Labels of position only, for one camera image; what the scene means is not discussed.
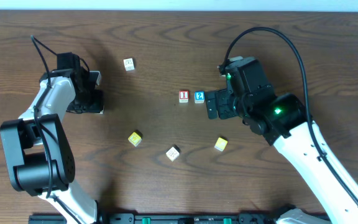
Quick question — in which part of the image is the red letter I block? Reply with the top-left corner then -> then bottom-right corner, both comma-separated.
178,90 -> 189,103

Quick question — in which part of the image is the blue number 2 block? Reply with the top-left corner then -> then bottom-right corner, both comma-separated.
194,91 -> 205,104

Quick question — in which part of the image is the green letter R block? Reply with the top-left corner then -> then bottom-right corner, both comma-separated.
228,56 -> 243,62

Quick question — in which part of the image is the plain wooden picture block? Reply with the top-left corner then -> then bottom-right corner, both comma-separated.
123,58 -> 135,72

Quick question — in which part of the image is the yellow block left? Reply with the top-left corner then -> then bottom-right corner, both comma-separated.
128,131 -> 142,147

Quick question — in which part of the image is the wooden block bottom centre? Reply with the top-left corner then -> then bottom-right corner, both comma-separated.
165,145 -> 180,161

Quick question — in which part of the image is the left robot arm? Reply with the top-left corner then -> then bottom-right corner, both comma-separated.
0,52 -> 109,223

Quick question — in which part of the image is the yellow block right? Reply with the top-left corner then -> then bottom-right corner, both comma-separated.
214,137 -> 228,152

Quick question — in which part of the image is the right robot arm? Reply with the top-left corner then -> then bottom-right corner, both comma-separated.
206,57 -> 358,223

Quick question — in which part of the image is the yellow block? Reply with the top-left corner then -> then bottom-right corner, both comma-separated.
214,137 -> 228,152
128,131 -> 142,147

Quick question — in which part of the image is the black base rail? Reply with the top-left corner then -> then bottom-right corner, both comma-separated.
28,212 -> 329,224

